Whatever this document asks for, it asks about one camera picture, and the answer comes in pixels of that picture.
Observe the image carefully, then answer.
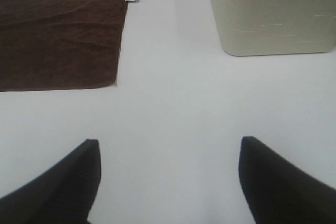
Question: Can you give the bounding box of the brown towel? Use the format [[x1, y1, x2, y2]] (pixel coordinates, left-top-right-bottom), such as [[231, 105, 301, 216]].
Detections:
[[1, 0, 128, 91]]

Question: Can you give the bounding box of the beige plastic basket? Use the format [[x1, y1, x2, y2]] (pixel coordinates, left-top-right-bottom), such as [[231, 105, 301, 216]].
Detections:
[[211, 0, 335, 56]]

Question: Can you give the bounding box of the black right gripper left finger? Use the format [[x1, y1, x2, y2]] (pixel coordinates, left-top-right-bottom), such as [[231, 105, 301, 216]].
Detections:
[[1, 140, 101, 223]]

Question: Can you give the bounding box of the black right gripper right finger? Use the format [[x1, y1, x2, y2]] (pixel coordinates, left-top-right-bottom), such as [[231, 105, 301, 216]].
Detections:
[[238, 136, 335, 223]]

